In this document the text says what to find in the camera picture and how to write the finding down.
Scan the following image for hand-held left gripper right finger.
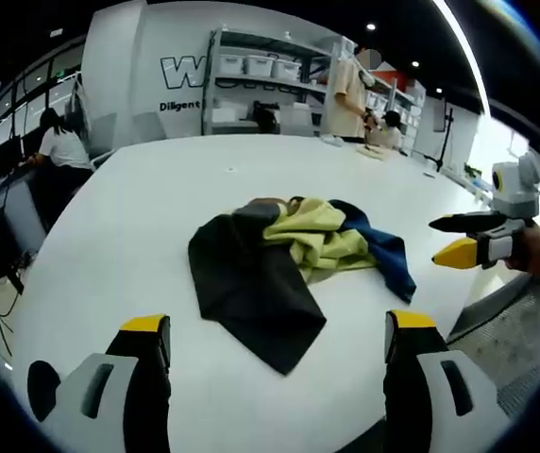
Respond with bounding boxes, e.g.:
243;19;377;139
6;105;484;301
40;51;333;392
382;309;512;453

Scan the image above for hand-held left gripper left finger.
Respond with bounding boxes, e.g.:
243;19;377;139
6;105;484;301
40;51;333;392
26;313;174;453

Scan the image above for blue garment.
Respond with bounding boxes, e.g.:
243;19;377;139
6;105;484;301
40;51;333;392
329;198;418;306

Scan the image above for yellow-green garment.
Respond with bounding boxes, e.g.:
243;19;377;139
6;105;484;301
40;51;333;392
262;196;379;284

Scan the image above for black garment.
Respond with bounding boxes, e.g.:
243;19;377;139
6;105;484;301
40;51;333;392
187;197;329;378

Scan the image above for black tripod stand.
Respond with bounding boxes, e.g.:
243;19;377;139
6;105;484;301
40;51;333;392
413;96;456;174

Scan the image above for beige cloth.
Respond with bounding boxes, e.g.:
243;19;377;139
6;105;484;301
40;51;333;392
355;143;389;162

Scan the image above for white shelving unit with boxes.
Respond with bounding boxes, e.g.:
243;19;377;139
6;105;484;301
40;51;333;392
366;70;428;157

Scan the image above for white storage box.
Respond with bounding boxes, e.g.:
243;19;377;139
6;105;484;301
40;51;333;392
219;54;245;76
244;54;276;77
272;58;303;81

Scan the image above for grey metal shelving unit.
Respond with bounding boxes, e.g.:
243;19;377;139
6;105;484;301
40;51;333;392
200;26;342;138

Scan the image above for black computer monitor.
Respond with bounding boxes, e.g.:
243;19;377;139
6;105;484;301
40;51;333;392
0;134;25;181

